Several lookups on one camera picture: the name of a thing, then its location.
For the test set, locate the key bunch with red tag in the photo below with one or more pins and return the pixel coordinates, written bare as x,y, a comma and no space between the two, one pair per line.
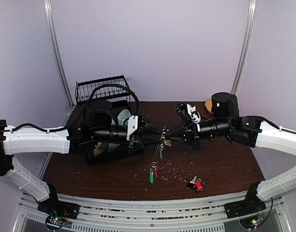
197,184

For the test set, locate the aluminium rail frame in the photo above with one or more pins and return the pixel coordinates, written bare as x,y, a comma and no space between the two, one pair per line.
187,215

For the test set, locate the right aluminium corner post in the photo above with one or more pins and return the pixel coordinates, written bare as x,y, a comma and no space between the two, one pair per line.
246,45

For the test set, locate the black wire dish rack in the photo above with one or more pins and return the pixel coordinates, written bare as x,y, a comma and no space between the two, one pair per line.
84,89

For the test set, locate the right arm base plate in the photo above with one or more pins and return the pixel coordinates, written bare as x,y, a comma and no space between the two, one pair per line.
242,208

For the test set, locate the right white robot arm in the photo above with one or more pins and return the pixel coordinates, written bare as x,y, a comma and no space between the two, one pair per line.
251,131

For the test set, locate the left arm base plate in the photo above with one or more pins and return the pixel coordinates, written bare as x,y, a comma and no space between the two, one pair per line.
61,209

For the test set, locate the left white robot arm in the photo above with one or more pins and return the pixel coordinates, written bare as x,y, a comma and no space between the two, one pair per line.
100,124

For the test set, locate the keyring with green tag keys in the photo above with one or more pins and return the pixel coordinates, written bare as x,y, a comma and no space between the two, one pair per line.
153,170

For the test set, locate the aluminium corner post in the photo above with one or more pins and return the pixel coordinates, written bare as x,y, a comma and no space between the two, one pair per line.
246,45
57,55

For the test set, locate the left aluminium corner post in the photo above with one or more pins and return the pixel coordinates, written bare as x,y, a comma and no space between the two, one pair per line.
57,55

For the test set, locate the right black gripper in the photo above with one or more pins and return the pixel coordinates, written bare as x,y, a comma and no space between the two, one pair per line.
194,133

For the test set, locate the round circuit board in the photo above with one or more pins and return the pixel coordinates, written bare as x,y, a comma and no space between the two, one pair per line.
54,223
251,223

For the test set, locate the left round circuit board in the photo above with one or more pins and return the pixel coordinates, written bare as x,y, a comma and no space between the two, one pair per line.
54,223

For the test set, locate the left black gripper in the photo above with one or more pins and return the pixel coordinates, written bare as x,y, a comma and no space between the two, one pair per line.
141,142

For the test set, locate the right round circuit board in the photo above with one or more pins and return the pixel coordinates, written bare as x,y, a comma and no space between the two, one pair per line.
251,223

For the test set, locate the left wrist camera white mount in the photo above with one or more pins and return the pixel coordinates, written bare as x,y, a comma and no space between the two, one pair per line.
137,124

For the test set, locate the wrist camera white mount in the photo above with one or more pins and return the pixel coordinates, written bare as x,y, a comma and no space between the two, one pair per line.
137,124
189,115

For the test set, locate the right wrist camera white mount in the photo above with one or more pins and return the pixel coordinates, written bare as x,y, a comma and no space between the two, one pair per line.
189,115

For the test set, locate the black tray with dishes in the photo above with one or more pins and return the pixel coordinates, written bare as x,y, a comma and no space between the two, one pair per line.
113,144

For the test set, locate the yellow round plate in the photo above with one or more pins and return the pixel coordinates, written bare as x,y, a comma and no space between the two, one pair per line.
208,105

